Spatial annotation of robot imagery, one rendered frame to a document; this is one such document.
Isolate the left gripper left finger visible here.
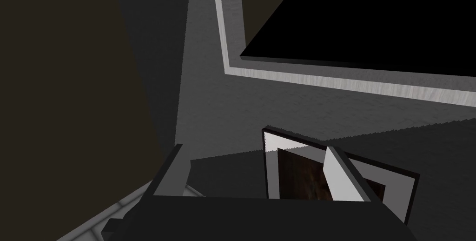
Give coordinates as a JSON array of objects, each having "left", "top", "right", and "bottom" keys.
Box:
[{"left": 152, "top": 144, "right": 192, "bottom": 197}]

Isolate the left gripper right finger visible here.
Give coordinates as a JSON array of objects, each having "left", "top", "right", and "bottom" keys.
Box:
[{"left": 323, "top": 146, "right": 372, "bottom": 202}]

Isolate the black framed wall picture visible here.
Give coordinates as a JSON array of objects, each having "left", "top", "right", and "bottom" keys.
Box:
[{"left": 261, "top": 125, "right": 421, "bottom": 225}]

